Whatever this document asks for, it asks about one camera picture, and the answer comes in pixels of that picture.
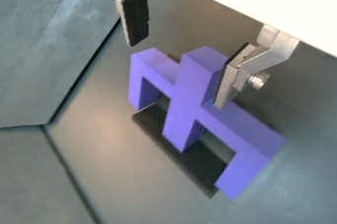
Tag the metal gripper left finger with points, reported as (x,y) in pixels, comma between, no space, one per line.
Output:
(133,12)

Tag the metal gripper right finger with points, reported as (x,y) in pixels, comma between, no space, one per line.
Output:
(245,67)

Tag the purple cross-shaped block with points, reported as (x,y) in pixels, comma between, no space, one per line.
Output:
(187,82)

